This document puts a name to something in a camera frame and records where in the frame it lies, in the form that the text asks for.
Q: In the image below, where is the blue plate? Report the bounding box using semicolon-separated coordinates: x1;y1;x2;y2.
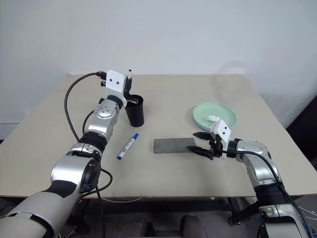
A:
193;120;215;133

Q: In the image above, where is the black metal table frame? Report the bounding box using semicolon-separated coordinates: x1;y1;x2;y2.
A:
71;197;261;226

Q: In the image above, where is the black plastic cup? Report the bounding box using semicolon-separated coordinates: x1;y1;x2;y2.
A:
125;94;145;128

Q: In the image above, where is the dark furniture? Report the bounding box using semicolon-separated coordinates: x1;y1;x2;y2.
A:
286;95;317;172

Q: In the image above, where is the dark rounded shape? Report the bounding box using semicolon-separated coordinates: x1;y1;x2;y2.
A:
180;214;208;238

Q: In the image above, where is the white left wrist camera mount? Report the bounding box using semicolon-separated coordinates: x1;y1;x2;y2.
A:
105;69;128;108

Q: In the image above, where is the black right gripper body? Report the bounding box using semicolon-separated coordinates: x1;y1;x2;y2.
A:
209;133;223;161

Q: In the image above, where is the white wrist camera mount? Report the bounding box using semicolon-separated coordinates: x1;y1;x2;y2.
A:
210;119;232;159
105;69;128;108

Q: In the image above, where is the blue whiteboard marker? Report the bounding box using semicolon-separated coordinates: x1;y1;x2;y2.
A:
116;133;139;161

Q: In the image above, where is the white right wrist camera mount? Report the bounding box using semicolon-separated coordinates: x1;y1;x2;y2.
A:
210;119;232;159

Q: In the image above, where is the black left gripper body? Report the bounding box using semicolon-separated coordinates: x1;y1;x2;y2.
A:
123;80;131;99

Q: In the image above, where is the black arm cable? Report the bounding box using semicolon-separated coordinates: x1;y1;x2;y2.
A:
64;70;113;238
220;148;314;238

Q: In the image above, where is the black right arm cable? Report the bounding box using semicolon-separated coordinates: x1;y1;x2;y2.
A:
220;148;314;238

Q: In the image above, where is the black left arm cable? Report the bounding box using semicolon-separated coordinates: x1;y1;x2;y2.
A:
64;70;113;238

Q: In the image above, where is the grey glasses case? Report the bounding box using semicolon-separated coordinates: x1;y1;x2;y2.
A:
153;137;199;154

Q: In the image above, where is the thin white cable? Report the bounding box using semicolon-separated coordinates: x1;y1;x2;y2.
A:
101;197;142;203

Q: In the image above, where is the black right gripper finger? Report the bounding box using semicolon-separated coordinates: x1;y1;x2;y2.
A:
186;145;211;158
192;132;211;141

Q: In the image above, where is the green plate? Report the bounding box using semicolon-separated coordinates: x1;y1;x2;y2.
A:
192;101;238;131

